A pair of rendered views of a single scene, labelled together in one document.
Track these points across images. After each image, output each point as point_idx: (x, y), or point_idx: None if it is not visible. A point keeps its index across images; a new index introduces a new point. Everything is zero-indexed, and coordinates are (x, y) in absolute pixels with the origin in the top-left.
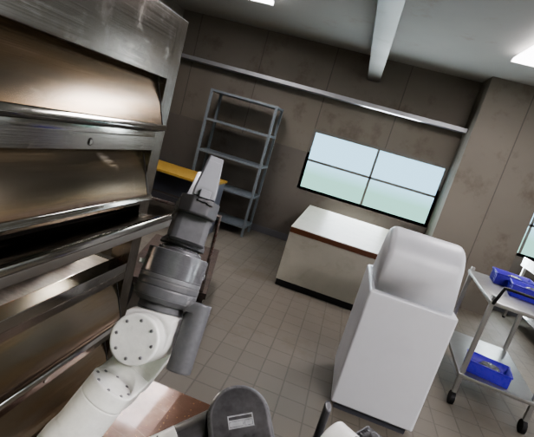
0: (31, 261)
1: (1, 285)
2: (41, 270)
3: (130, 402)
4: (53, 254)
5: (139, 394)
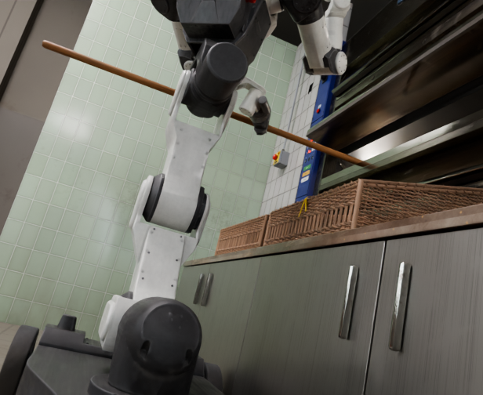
0: (471, 17)
1: (451, 37)
2: (477, 19)
3: (327, 12)
4: None
5: (328, 9)
